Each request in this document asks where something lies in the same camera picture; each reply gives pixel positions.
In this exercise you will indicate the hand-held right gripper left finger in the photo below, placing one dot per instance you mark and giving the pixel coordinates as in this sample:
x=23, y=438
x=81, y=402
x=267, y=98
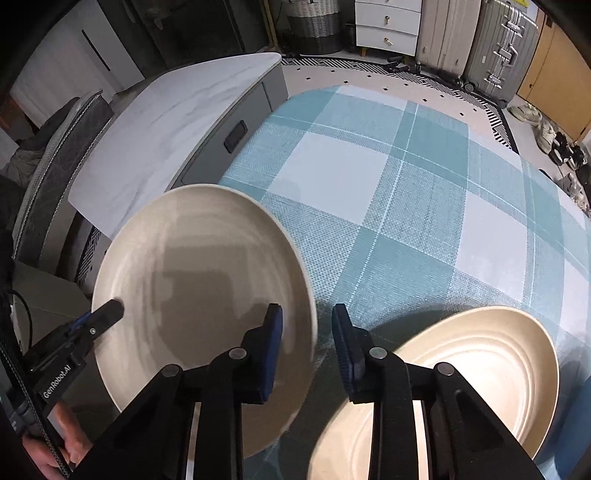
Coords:
x=275, y=341

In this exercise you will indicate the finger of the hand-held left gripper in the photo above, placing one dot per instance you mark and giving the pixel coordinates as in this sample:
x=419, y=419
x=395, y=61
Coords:
x=79, y=324
x=108, y=313

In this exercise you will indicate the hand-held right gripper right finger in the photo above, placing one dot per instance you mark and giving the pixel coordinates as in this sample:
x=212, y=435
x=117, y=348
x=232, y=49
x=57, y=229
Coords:
x=346, y=350

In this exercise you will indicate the cream round plate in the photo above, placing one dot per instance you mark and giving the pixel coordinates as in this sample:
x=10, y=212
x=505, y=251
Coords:
x=485, y=350
x=194, y=258

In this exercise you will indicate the person's left hand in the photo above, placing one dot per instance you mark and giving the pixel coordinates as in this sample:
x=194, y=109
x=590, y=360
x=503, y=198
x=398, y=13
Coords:
x=74, y=438

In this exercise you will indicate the grey storage box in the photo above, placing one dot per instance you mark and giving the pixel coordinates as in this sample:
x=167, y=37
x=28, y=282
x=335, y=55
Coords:
x=46, y=295

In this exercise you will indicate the grey quilted mattress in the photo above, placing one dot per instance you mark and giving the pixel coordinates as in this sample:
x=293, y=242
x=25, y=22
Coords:
x=60, y=161

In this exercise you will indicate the dark cloth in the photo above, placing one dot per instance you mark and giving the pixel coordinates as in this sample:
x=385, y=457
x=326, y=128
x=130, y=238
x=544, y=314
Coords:
x=32, y=152

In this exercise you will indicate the teal plaid tablecloth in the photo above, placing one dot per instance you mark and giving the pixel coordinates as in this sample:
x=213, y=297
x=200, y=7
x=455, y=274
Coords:
x=415, y=184

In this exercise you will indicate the white top low table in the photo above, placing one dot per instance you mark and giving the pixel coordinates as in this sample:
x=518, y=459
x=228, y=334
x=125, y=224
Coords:
x=175, y=120

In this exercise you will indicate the white wardrobe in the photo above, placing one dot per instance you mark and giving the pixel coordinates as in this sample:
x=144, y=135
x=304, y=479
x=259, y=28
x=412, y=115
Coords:
x=60, y=60

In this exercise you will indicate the dark grey refrigerator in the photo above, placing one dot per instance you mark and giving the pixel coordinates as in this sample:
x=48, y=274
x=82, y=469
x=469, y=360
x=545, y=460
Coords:
x=184, y=32

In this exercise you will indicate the pile of loose shoes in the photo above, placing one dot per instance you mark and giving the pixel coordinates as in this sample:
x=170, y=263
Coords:
x=549, y=138

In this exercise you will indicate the woven laundry basket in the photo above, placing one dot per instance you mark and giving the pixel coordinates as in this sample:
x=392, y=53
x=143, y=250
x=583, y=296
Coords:
x=314, y=23

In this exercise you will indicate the beige suitcase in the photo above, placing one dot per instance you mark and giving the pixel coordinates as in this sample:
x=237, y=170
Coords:
x=448, y=37

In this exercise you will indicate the white dresser with drawers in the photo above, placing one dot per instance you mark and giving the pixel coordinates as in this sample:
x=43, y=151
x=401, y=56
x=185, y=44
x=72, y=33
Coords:
x=388, y=23

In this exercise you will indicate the silver suitcase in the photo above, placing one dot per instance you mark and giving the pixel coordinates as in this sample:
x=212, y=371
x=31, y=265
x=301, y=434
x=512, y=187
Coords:
x=503, y=46

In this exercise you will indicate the wooden door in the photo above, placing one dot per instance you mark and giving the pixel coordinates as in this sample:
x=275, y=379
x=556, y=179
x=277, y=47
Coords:
x=558, y=78

